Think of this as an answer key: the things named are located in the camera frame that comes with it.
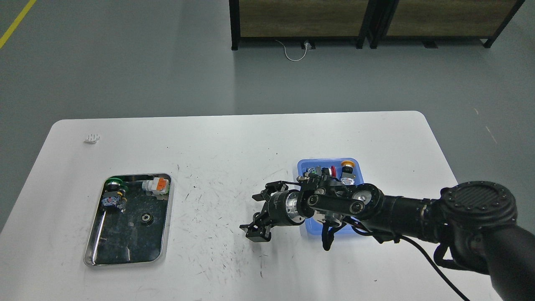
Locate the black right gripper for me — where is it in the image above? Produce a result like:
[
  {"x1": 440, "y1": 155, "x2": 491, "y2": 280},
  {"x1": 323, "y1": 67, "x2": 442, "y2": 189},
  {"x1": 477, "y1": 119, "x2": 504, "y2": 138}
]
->
[{"x1": 239, "y1": 181, "x2": 306, "y2": 242}]

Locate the black gear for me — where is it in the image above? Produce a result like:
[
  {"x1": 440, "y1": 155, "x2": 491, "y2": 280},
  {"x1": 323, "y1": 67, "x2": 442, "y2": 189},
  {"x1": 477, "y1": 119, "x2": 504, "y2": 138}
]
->
[{"x1": 140, "y1": 213, "x2": 154, "y2": 226}]

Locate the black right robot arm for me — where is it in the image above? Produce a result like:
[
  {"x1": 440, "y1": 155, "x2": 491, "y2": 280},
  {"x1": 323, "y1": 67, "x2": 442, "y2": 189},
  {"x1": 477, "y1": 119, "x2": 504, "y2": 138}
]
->
[{"x1": 239, "y1": 173, "x2": 535, "y2": 301}]

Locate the blue plastic tray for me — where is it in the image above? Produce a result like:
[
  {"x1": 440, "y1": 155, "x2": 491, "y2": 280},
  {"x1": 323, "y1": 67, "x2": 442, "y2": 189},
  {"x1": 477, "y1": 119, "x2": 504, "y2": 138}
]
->
[{"x1": 293, "y1": 157, "x2": 364, "y2": 239}]

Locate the metal tray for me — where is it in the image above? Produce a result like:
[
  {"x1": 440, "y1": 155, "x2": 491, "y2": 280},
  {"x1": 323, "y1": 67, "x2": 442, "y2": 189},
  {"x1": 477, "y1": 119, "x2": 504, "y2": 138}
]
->
[{"x1": 84, "y1": 173, "x2": 173, "y2": 267}]

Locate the small white plastic piece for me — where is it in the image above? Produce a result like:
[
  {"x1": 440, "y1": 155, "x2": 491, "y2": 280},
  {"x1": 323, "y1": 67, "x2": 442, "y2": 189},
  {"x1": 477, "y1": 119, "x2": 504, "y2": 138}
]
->
[{"x1": 84, "y1": 134, "x2": 101, "y2": 144}]

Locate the left wooden cabinet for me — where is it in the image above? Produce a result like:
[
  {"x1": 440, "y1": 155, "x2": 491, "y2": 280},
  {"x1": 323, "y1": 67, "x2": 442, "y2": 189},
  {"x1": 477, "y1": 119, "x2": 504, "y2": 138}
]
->
[{"x1": 229, "y1": 0, "x2": 378, "y2": 51}]

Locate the red push button switch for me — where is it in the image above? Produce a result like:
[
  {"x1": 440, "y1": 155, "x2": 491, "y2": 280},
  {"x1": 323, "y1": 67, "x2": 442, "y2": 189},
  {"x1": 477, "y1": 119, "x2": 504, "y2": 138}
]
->
[{"x1": 302, "y1": 166, "x2": 339, "y2": 181}]

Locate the yellow push button switch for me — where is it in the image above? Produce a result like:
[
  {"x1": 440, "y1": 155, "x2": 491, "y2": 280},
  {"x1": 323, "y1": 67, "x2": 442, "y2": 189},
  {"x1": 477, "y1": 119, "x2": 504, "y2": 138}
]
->
[{"x1": 340, "y1": 160, "x2": 356, "y2": 185}]

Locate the orange white switch module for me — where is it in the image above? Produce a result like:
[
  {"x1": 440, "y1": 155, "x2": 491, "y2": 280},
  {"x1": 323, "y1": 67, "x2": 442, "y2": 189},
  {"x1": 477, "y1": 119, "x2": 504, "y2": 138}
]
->
[{"x1": 141, "y1": 177, "x2": 170, "y2": 200}]

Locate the green push button switch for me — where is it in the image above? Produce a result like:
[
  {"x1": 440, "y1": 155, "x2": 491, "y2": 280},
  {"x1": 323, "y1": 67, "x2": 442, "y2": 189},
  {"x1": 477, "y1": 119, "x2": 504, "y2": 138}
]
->
[{"x1": 99, "y1": 177, "x2": 128, "y2": 213}]

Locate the white cable on floor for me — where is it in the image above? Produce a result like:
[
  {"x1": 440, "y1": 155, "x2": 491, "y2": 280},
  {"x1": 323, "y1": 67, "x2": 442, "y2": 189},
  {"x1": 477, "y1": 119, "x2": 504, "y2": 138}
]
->
[{"x1": 275, "y1": 39, "x2": 314, "y2": 61}]

